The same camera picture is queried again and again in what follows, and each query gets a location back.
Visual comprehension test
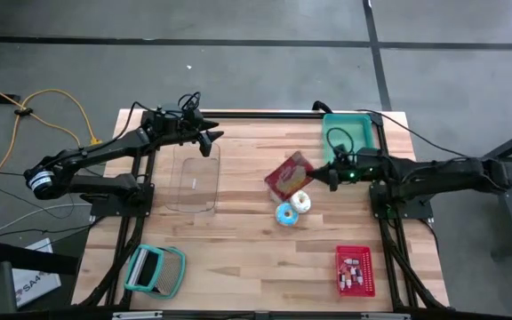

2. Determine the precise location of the red plastic-wrapped packet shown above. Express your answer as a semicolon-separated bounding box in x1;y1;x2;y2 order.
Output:
263;150;316;204

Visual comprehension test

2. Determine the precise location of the black aluminium table frame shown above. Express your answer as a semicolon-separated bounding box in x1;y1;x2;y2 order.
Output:
76;108;448;312

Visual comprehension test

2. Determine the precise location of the green plastic tray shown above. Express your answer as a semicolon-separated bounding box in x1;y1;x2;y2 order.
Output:
321;113;375;165

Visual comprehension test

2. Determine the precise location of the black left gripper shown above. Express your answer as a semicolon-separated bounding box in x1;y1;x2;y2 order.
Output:
143;108;225;156

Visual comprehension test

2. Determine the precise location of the black frame bracket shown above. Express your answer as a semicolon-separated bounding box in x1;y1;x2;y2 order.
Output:
311;100;333;115

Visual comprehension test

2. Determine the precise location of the white cardboard box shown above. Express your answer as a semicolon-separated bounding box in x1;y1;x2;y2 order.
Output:
11;237;61;308

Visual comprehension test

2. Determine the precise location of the silver metal bracket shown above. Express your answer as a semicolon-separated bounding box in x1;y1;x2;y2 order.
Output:
361;312;411;320
112;310;164;320

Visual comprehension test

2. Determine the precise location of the clear plastic bin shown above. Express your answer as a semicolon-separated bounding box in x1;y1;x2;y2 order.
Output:
165;140;221;213

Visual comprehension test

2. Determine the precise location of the teal framed mesh holder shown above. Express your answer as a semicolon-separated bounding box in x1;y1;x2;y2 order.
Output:
124;244;188;300

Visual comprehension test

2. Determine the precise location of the black beam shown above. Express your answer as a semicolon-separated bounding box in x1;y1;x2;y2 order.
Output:
0;241;80;276

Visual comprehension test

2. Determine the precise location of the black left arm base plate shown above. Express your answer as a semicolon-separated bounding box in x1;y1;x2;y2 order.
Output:
80;181;155;219

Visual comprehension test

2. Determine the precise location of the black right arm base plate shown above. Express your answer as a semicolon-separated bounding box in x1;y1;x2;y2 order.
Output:
369;184;435;221

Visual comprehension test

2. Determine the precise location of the white floor cable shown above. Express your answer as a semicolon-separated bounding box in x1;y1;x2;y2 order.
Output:
0;203;92;236

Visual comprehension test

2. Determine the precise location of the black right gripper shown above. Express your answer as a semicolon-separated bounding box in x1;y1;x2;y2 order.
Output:
311;146;380;192

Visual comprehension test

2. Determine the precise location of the red plastic basket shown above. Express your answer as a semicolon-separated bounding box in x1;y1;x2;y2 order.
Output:
334;244;377;298

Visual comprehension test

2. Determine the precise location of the blue iced doughnut toy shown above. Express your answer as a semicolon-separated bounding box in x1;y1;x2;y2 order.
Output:
275;202;300;228

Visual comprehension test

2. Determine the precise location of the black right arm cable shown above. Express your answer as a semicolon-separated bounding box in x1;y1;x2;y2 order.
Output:
356;108;470;159

